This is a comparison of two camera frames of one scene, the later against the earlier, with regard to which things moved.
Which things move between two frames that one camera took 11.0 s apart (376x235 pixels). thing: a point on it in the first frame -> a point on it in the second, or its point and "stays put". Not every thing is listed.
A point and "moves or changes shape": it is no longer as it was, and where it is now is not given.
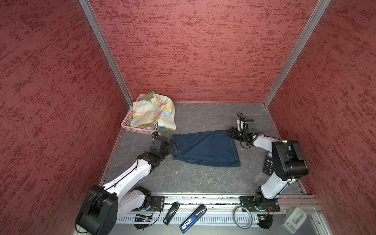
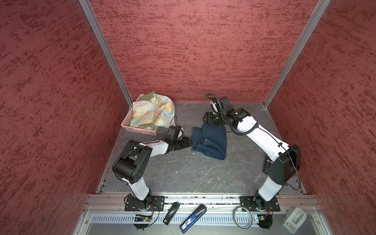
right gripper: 232,133 -> 209,119
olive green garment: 149,96 stays put
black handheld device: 171,213 stays put
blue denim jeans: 212,148 moves or changes shape
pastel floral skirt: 159,110 stays put
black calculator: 269,168 stays put
